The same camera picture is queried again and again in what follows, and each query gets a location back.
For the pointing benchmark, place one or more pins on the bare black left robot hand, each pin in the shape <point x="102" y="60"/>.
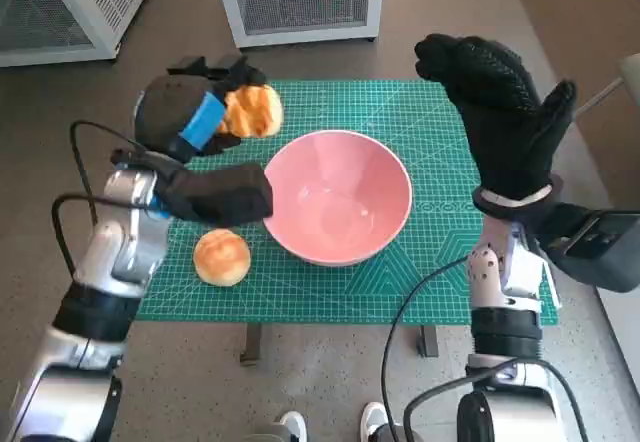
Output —
<point x="165" y="112"/>

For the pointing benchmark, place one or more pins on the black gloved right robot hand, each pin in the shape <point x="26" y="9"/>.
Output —
<point x="510" y="127"/>

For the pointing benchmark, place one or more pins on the oblong orange toy bread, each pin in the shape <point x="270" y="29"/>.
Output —
<point x="255" y="109"/>

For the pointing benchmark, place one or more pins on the round toy bread bun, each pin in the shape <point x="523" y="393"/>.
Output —
<point x="222" y="257"/>

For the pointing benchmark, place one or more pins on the pink bowl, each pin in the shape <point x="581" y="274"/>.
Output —
<point x="340" y="202"/>

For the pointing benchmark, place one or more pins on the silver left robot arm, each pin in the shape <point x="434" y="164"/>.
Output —
<point x="125" y="242"/>

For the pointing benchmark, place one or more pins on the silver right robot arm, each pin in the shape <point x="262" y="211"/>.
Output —
<point x="505" y="332"/>

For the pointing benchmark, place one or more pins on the beige chair with metal leg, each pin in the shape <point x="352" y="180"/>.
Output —
<point x="632" y="77"/>

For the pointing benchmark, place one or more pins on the wide white mesh cabinet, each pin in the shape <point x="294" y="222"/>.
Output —
<point x="60" y="12"/>

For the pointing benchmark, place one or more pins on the green cutting mat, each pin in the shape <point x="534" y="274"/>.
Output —
<point x="350" y="107"/>

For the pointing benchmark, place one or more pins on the dark table leg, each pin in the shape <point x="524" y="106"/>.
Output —
<point x="428" y="339"/>
<point x="250" y="344"/>

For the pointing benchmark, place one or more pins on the white board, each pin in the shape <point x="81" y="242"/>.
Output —
<point x="625" y="337"/>

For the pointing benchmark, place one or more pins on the white shoe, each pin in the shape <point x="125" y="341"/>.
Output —
<point x="374" y="419"/>
<point x="292" y="427"/>

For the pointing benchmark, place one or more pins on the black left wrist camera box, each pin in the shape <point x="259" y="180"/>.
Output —
<point x="225" y="197"/>

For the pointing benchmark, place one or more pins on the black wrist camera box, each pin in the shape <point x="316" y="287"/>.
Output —
<point x="225" y="197"/>
<point x="600" y="242"/>

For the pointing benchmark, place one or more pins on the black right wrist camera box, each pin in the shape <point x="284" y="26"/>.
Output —
<point x="600" y="242"/>

